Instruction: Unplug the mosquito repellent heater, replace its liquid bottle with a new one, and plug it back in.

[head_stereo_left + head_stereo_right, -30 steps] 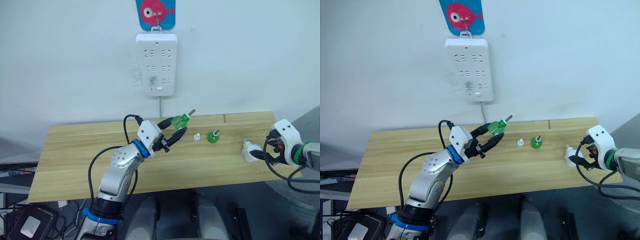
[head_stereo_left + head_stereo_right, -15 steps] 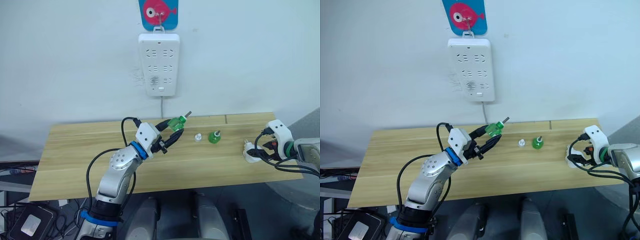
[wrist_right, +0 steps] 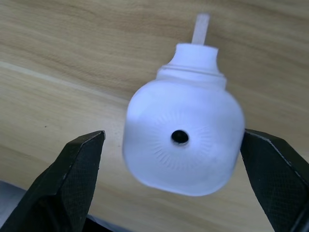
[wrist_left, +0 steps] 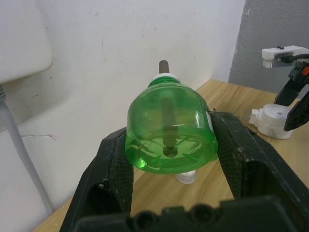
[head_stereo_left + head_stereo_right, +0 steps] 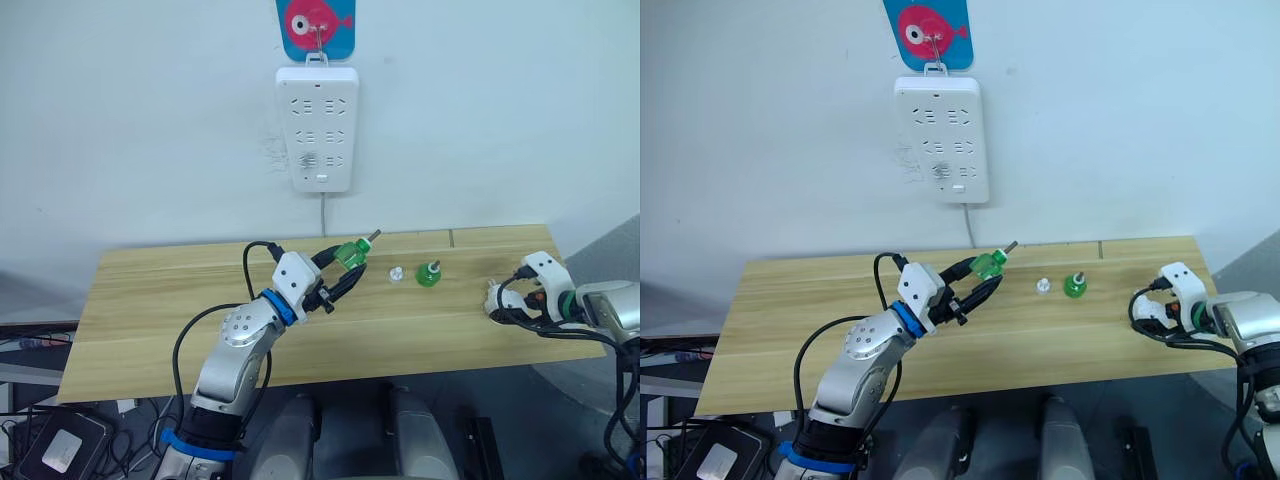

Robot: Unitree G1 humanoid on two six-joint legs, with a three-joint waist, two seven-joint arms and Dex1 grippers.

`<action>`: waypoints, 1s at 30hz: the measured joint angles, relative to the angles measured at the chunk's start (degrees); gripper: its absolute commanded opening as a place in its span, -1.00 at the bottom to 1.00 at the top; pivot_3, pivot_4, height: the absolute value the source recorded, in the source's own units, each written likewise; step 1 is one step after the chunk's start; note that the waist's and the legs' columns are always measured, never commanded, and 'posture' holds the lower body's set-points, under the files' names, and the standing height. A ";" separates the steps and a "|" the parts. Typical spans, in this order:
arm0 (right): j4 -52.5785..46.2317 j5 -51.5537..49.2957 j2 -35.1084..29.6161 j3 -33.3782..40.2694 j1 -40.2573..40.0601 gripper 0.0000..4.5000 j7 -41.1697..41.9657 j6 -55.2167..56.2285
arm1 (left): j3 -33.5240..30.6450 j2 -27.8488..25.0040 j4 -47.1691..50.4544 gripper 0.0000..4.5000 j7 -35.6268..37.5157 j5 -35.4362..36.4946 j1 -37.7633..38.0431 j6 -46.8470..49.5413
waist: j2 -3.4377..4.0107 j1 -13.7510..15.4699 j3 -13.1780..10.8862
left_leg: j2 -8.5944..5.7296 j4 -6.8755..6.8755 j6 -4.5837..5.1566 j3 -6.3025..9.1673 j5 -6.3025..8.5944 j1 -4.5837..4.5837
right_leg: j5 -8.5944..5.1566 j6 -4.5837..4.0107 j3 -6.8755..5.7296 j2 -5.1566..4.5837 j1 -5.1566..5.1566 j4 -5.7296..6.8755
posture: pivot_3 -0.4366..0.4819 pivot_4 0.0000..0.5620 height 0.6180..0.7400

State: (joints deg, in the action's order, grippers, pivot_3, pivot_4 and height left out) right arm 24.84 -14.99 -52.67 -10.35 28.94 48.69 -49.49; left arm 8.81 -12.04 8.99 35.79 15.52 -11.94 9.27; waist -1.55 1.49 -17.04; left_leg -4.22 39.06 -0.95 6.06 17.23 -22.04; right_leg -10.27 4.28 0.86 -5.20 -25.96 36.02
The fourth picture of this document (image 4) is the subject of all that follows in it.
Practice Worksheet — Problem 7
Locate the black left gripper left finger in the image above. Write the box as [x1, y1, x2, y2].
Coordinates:
[60, 127, 135, 232]

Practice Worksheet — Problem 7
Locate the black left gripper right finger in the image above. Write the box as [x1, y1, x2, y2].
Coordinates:
[209, 111, 309, 232]

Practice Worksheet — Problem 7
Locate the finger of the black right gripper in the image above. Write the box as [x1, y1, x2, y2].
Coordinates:
[275, 78, 307, 107]
[283, 93, 309, 132]

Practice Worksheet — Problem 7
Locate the white mosquito repellent heater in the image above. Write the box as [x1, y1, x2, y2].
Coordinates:
[248, 103, 294, 140]

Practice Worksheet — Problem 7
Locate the green mosquito repellent liquid bottle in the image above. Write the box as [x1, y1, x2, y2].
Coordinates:
[124, 59, 219, 175]

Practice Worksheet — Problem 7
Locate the small clear bottle cap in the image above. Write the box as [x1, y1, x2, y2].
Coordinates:
[176, 169, 197, 185]

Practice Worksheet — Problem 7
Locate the white power strip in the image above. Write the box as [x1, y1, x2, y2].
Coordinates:
[0, 0, 54, 83]

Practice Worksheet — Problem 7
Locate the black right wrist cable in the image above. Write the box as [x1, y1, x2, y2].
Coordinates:
[277, 52, 309, 64]

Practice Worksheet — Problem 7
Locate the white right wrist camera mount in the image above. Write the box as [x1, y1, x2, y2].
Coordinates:
[262, 45, 309, 69]

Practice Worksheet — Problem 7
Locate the white power strip cable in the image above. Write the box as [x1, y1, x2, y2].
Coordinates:
[0, 84, 54, 216]

